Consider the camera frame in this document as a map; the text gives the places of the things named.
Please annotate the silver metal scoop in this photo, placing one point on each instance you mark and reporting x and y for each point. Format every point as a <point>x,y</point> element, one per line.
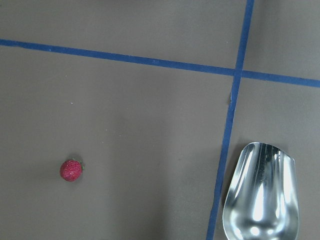
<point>262,200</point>

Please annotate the red strawberry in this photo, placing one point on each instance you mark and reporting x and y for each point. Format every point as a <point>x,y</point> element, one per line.
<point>71,170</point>

